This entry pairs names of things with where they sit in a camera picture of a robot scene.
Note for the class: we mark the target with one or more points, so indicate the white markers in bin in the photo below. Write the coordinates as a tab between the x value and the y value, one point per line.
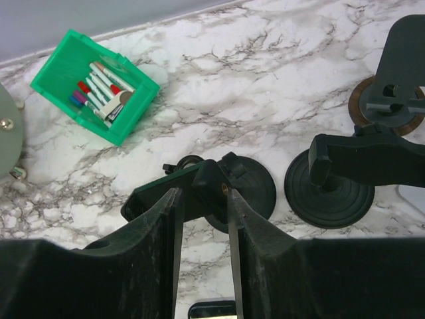
102	92

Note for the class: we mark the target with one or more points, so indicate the cream cylindrical drum device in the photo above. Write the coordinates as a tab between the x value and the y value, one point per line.
12	135

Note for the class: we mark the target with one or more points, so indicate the black round base phone stand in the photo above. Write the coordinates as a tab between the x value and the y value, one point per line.
332	184

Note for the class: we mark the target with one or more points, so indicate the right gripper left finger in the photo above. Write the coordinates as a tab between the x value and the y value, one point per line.
131	273

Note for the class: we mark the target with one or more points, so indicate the green plastic bin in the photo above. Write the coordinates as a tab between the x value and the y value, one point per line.
69	63

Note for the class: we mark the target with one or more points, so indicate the phone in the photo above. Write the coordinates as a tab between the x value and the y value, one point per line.
213	309

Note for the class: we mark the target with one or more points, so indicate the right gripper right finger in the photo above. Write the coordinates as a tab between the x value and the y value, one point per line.
278	276

